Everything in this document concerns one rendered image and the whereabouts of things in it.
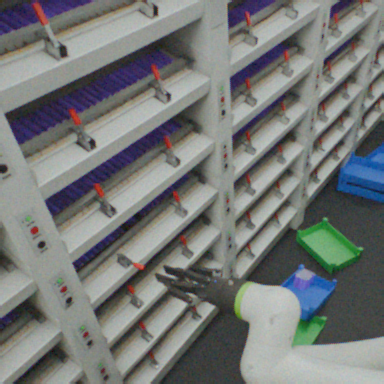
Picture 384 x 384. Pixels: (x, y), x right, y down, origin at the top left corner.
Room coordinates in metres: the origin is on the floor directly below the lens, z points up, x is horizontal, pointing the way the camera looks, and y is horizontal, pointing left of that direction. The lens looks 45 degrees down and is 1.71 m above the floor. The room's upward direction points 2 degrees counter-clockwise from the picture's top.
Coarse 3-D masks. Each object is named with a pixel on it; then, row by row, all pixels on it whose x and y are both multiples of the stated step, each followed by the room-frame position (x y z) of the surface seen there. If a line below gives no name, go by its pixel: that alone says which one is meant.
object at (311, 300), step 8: (296, 272) 1.42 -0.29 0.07; (288, 280) 1.35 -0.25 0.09; (320, 280) 1.39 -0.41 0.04; (336, 280) 1.35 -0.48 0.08; (288, 288) 1.34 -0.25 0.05; (296, 288) 1.34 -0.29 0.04; (312, 288) 1.35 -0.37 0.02; (320, 288) 1.36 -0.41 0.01; (328, 288) 1.35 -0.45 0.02; (296, 296) 1.28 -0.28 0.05; (304, 296) 1.28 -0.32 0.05; (312, 296) 1.29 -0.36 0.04; (320, 296) 1.30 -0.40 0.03; (328, 296) 1.27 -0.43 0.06; (304, 304) 1.22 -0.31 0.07; (312, 304) 1.23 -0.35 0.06; (320, 304) 1.19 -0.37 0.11; (304, 312) 1.13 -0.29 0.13; (312, 312) 1.12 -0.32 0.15
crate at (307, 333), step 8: (304, 320) 1.18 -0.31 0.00; (312, 320) 1.17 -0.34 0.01; (320, 320) 1.15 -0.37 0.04; (248, 328) 1.14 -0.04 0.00; (296, 328) 1.13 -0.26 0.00; (304, 328) 1.13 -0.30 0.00; (312, 328) 1.13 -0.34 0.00; (320, 328) 1.13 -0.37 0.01; (296, 336) 1.09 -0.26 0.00; (304, 336) 1.09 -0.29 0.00; (312, 336) 1.09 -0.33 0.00; (296, 344) 1.05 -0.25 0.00; (304, 344) 1.05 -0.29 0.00; (312, 344) 1.02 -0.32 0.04
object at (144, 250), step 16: (192, 176) 1.28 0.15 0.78; (208, 176) 1.25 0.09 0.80; (192, 192) 1.20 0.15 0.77; (208, 192) 1.21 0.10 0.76; (192, 208) 1.13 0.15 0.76; (160, 224) 1.04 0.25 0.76; (176, 224) 1.05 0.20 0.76; (144, 240) 0.97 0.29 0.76; (160, 240) 0.98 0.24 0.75; (96, 256) 0.89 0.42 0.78; (112, 256) 0.90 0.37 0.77; (128, 256) 0.90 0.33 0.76; (144, 256) 0.91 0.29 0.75; (96, 272) 0.84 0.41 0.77; (112, 272) 0.84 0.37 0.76; (128, 272) 0.86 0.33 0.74; (96, 288) 0.79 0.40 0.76; (112, 288) 0.80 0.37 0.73; (96, 304) 0.76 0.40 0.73
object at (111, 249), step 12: (192, 180) 1.23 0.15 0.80; (180, 192) 1.17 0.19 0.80; (168, 204) 1.12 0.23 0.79; (156, 216) 1.07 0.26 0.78; (132, 228) 0.99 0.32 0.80; (120, 240) 0.94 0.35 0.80; (132, 240) 0.96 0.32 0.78; (108, 252) 0.89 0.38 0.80; (96, 264) 0.85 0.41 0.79; (108, 264) 0.86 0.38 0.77; (84, 276) 0.81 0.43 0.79
